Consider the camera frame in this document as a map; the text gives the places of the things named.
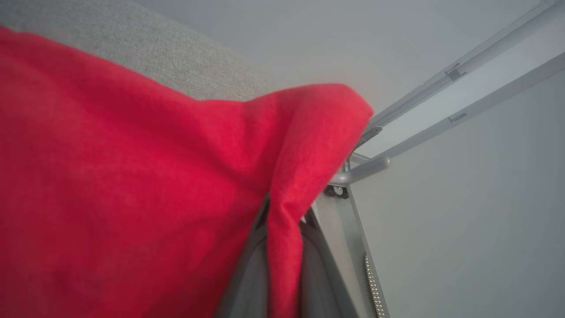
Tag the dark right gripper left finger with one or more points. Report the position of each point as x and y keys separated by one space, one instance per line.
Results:
x=251 y=278

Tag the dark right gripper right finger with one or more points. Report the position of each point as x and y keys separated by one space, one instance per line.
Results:
x=320 y=282

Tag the red jersey with white sleeves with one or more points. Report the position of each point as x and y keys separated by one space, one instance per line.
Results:
x=132 y=176

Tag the small black caster wheel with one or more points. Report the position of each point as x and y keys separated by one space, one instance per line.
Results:
x=337 y=191

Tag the grey metal frame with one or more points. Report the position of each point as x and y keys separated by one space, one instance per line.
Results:
x=485 y=106

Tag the grey metal frame rail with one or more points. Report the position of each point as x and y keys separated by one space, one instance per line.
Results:
x=485 y=52

